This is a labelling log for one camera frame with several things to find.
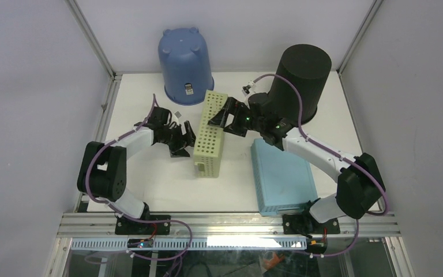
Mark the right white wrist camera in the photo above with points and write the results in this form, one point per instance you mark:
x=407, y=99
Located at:
x=247, y=89

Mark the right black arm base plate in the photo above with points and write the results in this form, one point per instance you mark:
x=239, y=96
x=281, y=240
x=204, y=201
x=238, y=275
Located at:
x=305, y=225

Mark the slotted grey cable duct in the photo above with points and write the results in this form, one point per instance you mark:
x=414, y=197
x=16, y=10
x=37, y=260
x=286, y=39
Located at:
x=214, y=242

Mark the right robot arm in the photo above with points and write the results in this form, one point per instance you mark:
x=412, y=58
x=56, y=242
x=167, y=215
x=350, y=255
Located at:
x=358, y=179

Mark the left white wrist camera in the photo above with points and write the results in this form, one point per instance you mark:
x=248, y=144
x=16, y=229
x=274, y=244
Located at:
x=177, y=115

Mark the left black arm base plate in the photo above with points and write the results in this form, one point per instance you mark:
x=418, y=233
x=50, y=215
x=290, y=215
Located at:
x=128, y=227

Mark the large blue plastic bucket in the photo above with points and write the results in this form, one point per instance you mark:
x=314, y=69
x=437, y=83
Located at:
x=185, y=65

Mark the aluminium front rail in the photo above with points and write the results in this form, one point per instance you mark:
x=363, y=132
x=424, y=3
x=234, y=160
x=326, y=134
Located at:
x=102, y=225

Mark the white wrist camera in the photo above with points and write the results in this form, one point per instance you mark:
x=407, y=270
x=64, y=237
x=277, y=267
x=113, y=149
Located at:
x=247, y=89
x=177, y=115

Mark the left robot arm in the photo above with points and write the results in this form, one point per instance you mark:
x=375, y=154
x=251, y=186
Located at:
x=103, y=172

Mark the light blue perforated basket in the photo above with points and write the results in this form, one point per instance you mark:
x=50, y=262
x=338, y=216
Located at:
x=283, y=181

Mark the yellow-green perforated basket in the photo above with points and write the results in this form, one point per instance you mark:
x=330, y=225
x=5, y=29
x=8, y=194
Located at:
x=209, y=143

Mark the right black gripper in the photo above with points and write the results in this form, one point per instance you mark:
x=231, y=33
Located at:
x=231, y=107

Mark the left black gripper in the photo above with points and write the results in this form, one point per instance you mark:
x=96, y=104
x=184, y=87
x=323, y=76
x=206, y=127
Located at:
x=188, y=139

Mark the large black plastic bucket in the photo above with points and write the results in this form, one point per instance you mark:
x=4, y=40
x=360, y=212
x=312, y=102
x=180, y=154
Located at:
x=307, y=68

